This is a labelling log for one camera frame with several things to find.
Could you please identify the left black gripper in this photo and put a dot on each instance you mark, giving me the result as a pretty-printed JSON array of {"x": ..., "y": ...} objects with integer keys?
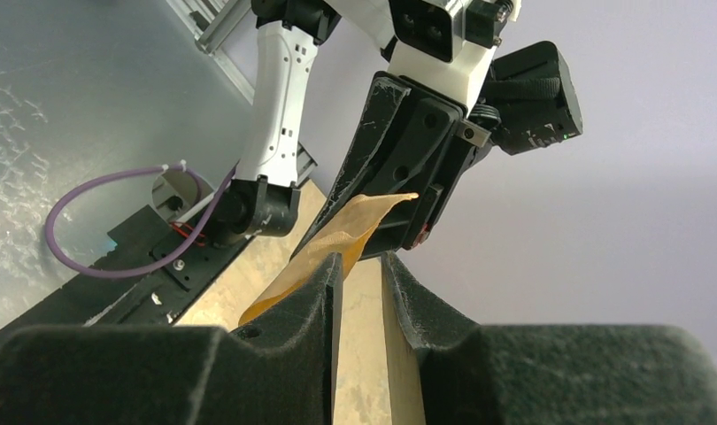
[{"x": 527, "y": 102}]

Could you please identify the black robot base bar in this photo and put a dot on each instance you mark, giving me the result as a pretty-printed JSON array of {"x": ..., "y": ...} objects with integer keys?
[{"x": 161, "y": 297}]

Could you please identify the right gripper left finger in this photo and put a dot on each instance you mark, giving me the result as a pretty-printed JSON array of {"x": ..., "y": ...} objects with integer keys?
[{"x": 277, "y": 369}]

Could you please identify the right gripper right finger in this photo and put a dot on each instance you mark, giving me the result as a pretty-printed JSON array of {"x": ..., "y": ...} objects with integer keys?
[{"x": 471, "y": 373}]

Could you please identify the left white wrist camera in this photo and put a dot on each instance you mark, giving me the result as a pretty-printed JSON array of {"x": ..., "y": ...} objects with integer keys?
[{"x": 448, "y": 46}]

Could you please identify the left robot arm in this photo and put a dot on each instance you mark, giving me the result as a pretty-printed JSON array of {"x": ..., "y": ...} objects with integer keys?
[{"x": 263, "y": 195}]

